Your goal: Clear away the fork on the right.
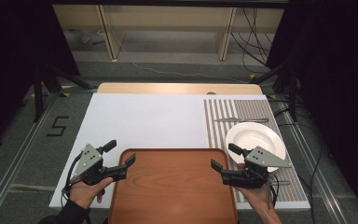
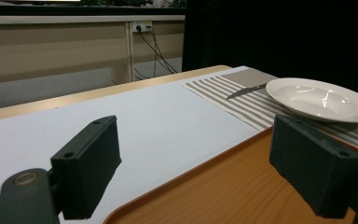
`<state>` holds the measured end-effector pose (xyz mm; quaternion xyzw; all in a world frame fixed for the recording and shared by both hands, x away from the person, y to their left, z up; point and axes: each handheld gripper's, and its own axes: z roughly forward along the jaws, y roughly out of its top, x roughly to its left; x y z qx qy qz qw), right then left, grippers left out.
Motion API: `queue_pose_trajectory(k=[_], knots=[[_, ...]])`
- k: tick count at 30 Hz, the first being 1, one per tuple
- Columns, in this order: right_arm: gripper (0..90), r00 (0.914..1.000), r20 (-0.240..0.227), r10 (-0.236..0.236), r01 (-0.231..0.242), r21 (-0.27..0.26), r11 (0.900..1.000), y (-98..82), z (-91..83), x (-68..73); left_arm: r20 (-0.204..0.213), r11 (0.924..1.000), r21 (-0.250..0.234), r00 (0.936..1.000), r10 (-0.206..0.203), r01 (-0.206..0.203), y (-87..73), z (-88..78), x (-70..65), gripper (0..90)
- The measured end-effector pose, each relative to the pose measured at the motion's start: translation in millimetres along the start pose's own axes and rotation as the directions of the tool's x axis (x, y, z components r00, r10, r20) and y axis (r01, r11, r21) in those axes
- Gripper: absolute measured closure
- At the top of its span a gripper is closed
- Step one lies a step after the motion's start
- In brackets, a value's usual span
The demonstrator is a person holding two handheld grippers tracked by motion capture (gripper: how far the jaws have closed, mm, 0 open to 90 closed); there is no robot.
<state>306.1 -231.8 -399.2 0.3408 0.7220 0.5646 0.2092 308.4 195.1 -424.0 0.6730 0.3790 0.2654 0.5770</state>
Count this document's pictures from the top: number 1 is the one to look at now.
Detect white table board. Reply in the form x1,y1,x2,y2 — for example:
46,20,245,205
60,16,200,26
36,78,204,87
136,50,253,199
48,92,311,210

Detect white floor cable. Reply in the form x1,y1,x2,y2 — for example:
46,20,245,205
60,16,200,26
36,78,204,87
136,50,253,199
115,34,250,84

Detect black floor cable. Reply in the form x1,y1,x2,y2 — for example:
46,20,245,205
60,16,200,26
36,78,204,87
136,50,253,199
271,98,324,224

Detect light wooden shelf unit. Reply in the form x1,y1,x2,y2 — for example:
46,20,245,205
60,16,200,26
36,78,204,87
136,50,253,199
51,4,285,62

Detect grey striped placemat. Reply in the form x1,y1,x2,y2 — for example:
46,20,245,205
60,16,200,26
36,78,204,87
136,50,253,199
202,98,309,203

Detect metal floor rail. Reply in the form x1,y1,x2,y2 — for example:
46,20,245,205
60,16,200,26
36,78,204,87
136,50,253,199
0,92,61,224
282,110,351,224

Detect person's right hand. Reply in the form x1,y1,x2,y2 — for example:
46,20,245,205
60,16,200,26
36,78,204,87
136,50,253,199
233,162,277,214

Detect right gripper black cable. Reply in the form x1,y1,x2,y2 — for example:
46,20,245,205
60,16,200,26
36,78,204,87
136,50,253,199
265,173,282,210

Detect brown serving tray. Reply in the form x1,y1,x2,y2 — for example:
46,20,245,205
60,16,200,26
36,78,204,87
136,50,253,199
107,147,240,224

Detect silver table knife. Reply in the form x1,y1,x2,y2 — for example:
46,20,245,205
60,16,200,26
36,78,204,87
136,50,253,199
213,117,270,124

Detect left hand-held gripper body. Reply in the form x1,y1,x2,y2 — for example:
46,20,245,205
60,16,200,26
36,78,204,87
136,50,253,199
70,143,128,187

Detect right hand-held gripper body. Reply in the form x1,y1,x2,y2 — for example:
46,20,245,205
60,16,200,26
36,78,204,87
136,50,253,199
219,145,294,189

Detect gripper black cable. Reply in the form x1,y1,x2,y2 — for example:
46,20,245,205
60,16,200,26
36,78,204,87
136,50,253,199
61,150,85,208
265,173,282,210

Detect black curtain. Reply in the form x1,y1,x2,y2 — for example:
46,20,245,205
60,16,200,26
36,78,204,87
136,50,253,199
0,0,81,152
265,0,358,223

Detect person's left hand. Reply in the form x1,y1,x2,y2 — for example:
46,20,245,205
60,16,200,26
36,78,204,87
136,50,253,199
69,176,115,210

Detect black metal stand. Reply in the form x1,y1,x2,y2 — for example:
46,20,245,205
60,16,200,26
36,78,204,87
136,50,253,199
32,60,100,123
251,59,300,123

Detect white plate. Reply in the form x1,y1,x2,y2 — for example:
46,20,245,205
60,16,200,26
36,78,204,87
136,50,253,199
225,121,287,174

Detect light wooden table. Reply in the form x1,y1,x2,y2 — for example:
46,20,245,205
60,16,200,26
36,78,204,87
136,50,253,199
96,81,264,96

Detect bundle of black cables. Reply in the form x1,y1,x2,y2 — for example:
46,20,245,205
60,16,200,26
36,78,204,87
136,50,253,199
230,7,282,76

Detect silver fork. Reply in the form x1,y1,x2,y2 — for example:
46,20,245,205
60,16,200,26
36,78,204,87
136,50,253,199
269,180,292,187

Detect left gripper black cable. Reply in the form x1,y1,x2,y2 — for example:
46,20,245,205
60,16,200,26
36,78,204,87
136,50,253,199
61,150,85,208

